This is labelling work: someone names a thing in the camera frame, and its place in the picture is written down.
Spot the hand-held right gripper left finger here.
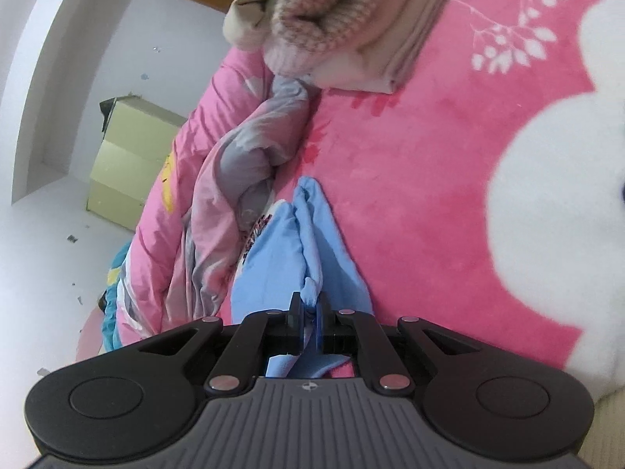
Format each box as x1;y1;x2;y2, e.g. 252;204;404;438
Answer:
139;292;306;396

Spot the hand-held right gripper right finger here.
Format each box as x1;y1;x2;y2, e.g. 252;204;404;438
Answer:
315;300;480;396

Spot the blue t-shirt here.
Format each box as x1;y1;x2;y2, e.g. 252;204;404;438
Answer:
229;176;376;379

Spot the pink patterned quilt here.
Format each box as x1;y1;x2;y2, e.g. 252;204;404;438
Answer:
114;49;323;347

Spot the teal patterned quilt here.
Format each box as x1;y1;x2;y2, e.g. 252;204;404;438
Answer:
100;239;134;355

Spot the pink and white headboard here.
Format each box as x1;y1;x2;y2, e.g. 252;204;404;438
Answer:
75;305;111;360

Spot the pale green wardrobe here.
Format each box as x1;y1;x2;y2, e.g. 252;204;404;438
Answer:
87;94;189;233

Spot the pale pink folded cloth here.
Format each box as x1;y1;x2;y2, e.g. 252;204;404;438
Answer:
310;0;470;95

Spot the cream folded towel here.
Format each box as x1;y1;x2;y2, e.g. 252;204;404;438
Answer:
223;0;333;50

